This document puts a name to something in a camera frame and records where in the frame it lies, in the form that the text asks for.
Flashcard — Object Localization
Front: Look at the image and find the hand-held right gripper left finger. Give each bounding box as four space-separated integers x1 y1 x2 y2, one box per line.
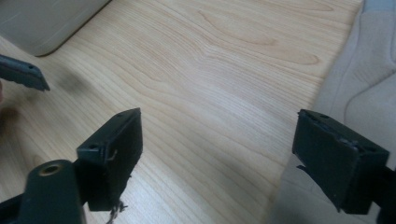
74 107 144 212

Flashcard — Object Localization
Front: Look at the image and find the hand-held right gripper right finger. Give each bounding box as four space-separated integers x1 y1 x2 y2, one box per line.
291 108 390 216

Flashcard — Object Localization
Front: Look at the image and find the grey plastic bin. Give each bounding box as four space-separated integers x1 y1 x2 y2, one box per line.
0 0 112 58

